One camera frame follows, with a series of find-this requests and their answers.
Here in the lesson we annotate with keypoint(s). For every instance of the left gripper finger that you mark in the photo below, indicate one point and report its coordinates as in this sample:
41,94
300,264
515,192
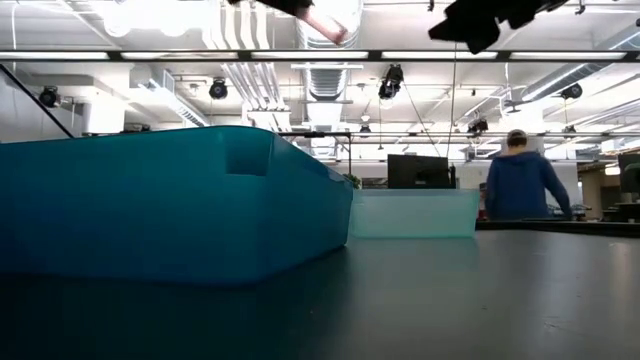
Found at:
280,5

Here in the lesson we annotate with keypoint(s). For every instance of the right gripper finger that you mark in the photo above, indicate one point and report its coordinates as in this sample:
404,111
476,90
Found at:
470,37

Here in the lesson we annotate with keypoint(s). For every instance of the teal plastic bin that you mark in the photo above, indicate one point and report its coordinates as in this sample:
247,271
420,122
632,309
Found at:
415,215

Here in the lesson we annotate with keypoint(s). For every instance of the blue plastic bin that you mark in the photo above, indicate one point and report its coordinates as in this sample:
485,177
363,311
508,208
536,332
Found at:
150,210

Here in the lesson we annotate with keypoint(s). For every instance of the black ceiling spotlight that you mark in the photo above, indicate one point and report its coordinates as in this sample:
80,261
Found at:
50,96
571,91
218,89
477,126
390,82

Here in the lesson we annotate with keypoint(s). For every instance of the black monitor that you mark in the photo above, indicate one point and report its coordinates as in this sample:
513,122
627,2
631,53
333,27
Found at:
420,172
630,172

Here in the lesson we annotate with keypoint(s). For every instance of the person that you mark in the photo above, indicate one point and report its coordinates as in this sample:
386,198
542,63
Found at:
520,185

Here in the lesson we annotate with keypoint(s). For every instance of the green plant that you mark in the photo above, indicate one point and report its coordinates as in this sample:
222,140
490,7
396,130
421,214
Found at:
352,181

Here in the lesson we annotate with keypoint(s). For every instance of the black table mat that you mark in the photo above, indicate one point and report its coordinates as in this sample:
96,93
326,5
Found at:
450,300

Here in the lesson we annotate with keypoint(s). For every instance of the silver ventilation duct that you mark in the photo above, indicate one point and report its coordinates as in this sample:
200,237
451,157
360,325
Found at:
326,85

